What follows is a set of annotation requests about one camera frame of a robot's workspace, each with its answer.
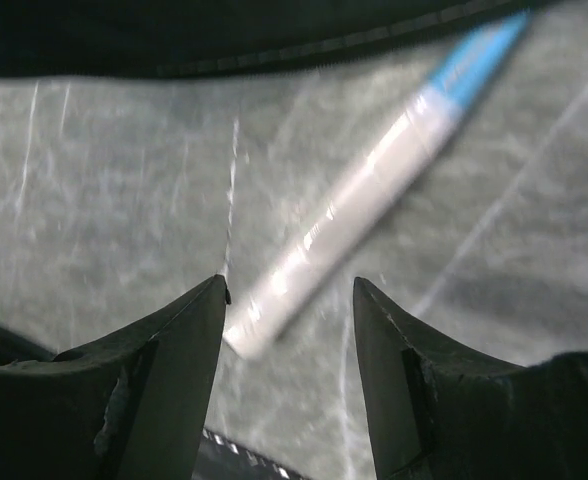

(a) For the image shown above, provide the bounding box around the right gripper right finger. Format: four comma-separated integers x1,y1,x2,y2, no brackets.
353,278,588,479

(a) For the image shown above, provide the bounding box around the blue sport racket bag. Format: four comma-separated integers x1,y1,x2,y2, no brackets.
0,0,588,84

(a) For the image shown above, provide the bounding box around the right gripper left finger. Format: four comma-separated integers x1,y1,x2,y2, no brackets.
0,275,229,479

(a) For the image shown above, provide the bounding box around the badminton racket white grip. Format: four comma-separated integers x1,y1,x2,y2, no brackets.
223,10,530,359

